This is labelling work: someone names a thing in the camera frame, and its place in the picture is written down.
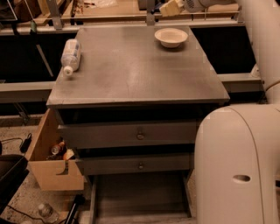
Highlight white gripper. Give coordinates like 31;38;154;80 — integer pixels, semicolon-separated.
159;0;208;17

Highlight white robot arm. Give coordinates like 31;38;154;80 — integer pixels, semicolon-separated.
175;0;280;224

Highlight grey drawer cabinet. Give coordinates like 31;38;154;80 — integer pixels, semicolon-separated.
46;25;231;176

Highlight grey top drawer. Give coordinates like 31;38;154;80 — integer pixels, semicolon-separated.
59;120;197;149

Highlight grey middle drawer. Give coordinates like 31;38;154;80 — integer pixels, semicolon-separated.
75;152;194;176

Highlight grey open bottom drawer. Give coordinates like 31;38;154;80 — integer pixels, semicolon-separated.
90;171;195;224

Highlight white bowl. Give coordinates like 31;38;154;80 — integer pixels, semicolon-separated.
154;28;188;48

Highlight clear sanitizer pump bottle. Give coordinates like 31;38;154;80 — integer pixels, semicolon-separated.
250;64;260;78

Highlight clear plastic water bottle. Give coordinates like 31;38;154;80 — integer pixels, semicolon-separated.
60;38;81;76

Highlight bottle inside cardboard box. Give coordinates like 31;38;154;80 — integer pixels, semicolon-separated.
51;142;66;155

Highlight black power adapter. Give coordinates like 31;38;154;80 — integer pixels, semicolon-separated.
20;133;32;153

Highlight cardboard box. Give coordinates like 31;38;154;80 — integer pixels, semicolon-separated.
25;109;84;191

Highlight black office chair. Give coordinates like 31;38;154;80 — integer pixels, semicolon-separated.
0;141;29;214

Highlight plastic bottle on floor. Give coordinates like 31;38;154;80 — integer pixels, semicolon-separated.
38;203;60;224

